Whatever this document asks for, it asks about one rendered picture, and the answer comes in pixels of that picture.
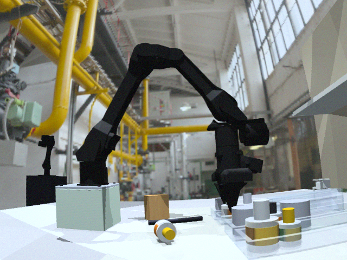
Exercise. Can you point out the tan cardboard box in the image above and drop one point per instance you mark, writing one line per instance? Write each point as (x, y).
(156, 206)

